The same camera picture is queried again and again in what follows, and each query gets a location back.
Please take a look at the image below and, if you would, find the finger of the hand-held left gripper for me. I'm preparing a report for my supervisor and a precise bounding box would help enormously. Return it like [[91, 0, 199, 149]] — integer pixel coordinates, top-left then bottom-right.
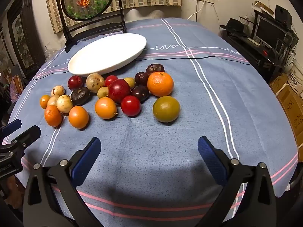
[[2, 125, 42, 149], [0, 119, 22, 139]]

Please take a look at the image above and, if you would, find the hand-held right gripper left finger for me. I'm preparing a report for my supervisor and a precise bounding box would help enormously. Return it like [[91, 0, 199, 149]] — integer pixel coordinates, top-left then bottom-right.
[[23, 137, 105, 227]]

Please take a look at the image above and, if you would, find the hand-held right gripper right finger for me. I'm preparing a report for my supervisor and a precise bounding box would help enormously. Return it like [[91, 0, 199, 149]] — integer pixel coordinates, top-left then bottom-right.
[[198, 136, 277, 227]]

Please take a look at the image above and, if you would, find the small smooth orange fruit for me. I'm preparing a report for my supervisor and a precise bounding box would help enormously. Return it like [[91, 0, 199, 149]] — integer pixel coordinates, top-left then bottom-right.
[[39, 95, 51, 109]]

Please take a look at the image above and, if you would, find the small tan round fruit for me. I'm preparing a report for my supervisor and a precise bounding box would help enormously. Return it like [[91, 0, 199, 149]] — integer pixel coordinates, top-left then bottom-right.
[[56, 95, 74, 113], [47, 95, 60, 107]]

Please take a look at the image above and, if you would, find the smooth orange round fruit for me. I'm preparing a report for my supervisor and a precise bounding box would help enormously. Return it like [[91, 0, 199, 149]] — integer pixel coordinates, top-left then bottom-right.
[[69, 106, 89, 129], [95, 97, 117, 120]]

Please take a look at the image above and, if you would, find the small tan streaked fruit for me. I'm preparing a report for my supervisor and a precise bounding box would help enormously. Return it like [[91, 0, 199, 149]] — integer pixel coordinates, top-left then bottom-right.
[[51, 85, 65, 97]]

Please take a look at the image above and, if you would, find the dark brown fruit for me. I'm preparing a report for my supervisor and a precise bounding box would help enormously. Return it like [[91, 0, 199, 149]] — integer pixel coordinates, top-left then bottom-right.
[[70, 87, 91, 106]]

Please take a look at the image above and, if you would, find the green orange citrus fruit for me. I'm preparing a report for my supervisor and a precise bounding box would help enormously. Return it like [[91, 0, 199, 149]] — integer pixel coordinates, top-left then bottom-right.
[[152, 96, 180, 123]]

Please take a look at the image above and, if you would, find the small yellow round fruit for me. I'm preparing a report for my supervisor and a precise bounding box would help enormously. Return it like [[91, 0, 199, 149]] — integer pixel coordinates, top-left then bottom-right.
[[124, 77, 136, 89], [97, 86, 109, 99]]

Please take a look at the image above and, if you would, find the dark red plum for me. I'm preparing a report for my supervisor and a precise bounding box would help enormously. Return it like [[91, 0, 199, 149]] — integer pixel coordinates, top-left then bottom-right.
[[68, 75, 84, 91]]

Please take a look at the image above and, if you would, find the small bright red fruit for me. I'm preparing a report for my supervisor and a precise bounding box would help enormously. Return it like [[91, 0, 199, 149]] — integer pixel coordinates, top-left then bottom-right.
[[104, 75, 119, 87], [121, 95, 141, 117]]

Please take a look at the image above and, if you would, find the large red plum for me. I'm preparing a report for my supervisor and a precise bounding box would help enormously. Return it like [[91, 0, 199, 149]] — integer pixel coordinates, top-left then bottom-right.
[[108, 79, 131, 103]]

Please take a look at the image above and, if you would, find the large tan round fruit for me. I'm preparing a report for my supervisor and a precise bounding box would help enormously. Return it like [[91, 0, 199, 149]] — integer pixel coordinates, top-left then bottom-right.
[[86, 73, 105, 93]]

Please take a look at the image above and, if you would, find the dark purple plum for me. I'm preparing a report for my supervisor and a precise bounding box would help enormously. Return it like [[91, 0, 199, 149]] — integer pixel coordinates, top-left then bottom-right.
[[134, 72, 150, 86], [131, 85, 150, 103]]

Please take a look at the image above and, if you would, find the large orange tangerine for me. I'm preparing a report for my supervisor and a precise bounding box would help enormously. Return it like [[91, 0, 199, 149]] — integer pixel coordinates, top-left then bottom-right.
[[147, 71, 174, 97]]

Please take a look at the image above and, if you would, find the large dark purple fruit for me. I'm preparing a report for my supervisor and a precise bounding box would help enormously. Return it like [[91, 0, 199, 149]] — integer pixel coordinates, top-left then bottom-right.
[[145, 63, 165, 75]]

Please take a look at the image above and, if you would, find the white oval plate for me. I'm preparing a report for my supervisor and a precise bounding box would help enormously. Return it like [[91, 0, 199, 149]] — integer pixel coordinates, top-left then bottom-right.
[[68, 33, 147, 77]]

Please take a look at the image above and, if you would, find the colourful cloth bag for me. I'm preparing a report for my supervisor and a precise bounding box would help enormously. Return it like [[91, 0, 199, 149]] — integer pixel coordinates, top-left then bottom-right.
[[9, 74, 24, 102]]

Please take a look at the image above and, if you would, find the blue striped tablecloth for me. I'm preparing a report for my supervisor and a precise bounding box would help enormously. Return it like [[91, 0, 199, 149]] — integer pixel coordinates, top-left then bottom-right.
[[7, 18, 299, 227]]

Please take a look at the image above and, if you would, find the clear plastic bag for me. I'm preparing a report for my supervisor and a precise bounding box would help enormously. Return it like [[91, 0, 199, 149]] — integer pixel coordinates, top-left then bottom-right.
[[45, 44, 58, 60]]

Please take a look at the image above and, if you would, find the dark framed painting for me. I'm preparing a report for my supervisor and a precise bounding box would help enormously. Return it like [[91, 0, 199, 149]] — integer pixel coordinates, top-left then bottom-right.
[[7, 0, 45, 76]]

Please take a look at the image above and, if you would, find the cardboard box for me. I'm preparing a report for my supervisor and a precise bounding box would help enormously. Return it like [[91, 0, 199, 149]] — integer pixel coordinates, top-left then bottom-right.
[[270, 73, 303, 133]]

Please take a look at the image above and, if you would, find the black desk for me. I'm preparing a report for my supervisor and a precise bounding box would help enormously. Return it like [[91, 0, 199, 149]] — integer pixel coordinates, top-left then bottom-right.
[[220, 28, 299, 81]]

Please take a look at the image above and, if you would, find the white bucket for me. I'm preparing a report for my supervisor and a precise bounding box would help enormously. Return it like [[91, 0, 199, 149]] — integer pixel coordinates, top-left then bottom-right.
[[287, 59, 303, 95]]

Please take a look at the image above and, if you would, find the black hat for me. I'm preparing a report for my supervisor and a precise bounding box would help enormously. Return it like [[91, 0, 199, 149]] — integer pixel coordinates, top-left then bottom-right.
[[220, 18, 247, 35]]

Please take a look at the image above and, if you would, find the computer monitor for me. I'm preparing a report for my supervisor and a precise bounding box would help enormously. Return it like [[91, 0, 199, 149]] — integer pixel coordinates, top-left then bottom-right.
[[254, 16, 288, 49]]

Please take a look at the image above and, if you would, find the round goldfish screen on stand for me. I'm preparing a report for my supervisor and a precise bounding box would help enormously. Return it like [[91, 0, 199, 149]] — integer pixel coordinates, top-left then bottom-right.
[[54, 0, 126, 54]]

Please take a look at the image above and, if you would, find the black speaker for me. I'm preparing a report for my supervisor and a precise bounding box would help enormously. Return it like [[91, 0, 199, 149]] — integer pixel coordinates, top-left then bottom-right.
[[275, 4, 293, 29]]

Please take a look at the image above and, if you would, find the white power cable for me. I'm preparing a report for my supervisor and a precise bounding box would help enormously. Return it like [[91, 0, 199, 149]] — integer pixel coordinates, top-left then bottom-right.
[[188, 0, 206, 20]]

